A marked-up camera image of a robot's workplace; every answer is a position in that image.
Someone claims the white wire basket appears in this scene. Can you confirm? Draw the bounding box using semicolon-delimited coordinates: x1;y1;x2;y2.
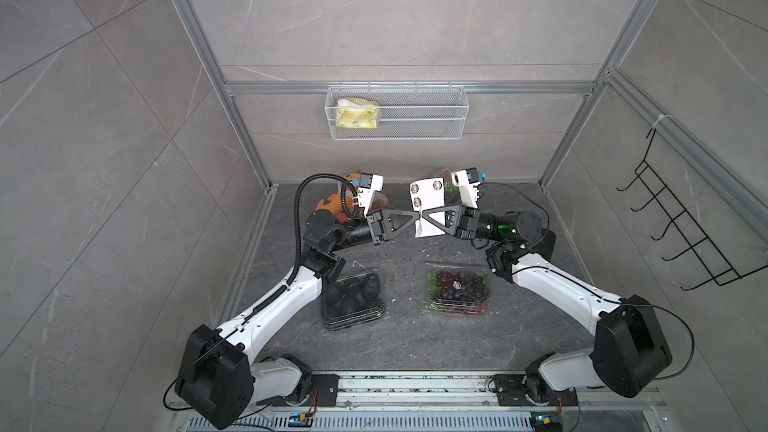
324;85;469;141

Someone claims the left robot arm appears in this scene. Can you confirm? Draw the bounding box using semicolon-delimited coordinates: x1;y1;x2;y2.
172;209;420;430

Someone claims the black fruit box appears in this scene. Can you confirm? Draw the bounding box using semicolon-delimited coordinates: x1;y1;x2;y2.
321;272;386;331

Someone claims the orange shark plush toy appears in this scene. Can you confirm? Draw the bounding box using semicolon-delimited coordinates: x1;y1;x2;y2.
316;172;389;222

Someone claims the yellow packet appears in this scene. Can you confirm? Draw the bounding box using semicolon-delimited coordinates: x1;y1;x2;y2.
334;97;381;130

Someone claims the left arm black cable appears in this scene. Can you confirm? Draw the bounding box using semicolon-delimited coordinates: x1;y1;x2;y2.
161;173;361;427

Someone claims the green grape box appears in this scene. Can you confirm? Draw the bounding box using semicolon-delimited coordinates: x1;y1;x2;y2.
441;168;460;201

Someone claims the white sticker sheet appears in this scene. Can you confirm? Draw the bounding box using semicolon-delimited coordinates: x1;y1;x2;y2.
410;178;445;238

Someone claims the black oval object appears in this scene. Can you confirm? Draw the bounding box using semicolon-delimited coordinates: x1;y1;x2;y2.
534;229;557;261

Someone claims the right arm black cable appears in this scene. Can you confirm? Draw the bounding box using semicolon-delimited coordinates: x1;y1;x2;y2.
473;182;697;383

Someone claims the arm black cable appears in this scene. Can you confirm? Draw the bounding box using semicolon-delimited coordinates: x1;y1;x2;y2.
473;182;697;383
161;173;361;427

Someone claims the black hook rack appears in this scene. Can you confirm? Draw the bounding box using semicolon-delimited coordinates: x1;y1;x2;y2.
616;128;767;292

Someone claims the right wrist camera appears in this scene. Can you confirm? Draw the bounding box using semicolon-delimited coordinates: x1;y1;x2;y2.
450;168;484;209

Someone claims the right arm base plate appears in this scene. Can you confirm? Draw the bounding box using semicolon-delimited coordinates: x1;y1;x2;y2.
487;372;579;407

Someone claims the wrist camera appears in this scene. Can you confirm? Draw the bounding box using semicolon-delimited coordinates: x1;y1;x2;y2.
450;168;484;209
352;173;384;213

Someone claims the purple grape box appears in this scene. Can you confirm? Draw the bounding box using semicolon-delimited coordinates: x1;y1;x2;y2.
426;262;491;315

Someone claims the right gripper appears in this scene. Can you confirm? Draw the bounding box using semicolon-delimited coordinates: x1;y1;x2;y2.
424;207;504;249

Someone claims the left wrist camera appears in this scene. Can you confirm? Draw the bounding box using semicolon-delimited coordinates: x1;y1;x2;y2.
352;173;384;213

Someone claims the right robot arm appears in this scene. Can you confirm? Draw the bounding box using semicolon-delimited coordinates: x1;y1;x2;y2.
420;205;673;405

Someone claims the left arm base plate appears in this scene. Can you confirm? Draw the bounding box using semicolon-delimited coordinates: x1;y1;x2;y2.
297;373;340;407

